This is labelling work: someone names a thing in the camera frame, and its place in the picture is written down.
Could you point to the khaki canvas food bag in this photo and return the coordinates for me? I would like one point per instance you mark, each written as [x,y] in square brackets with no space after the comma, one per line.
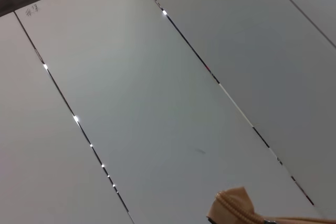
[236,203]

